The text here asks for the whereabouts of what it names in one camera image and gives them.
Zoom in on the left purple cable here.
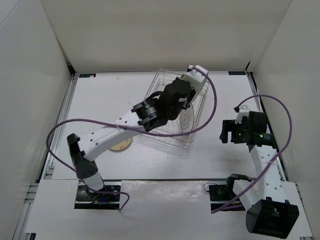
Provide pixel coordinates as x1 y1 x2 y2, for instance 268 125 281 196
46 65 218 211

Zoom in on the wire dish rack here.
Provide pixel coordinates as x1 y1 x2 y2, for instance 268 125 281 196
145 69 210 149

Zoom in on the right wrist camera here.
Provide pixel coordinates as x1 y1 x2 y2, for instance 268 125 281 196
234 104 251 124

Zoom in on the purple cable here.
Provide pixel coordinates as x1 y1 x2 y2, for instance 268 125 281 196
46 65 218 211
210 94 294 214

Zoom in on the white plate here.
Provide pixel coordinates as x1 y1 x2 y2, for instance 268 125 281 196
182 104 195 133
178 104 195 133

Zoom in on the right corner label sticker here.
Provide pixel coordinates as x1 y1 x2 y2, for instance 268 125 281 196
228 71 246 76

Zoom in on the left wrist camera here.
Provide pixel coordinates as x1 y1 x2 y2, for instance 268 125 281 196
180 65 208 92

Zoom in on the cream floral plate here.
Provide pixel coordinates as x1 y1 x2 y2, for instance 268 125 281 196
109 137 133 152

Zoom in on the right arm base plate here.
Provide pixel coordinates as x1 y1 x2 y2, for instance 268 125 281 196
203 173 252 211

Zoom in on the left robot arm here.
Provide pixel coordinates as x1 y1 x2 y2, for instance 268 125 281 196
67 77 199 200

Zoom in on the right aluminium frame rail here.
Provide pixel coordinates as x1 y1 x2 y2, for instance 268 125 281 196
246 71 315 240

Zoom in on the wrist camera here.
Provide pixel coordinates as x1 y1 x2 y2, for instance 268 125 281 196
180 65 208 92
234 104 251 124

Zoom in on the aluminium frame rail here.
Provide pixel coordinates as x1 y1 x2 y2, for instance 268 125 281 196
12 72 77 240
246 71 315 240

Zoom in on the corner label sticker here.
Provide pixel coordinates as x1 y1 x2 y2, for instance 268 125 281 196
228 71 246 76
78 73 96 78

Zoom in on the left aluminium frame rail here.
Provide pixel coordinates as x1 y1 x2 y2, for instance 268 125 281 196
12 72 77 240

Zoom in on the left corner label sticker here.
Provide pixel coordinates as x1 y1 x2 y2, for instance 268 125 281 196
78 73 96 78

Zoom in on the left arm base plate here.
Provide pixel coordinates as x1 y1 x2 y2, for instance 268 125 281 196
74 182 121 210

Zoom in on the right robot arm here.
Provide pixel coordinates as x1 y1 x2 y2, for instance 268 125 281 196
219 106 300 239

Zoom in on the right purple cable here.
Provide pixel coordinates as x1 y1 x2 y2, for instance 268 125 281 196
210 94 294 214

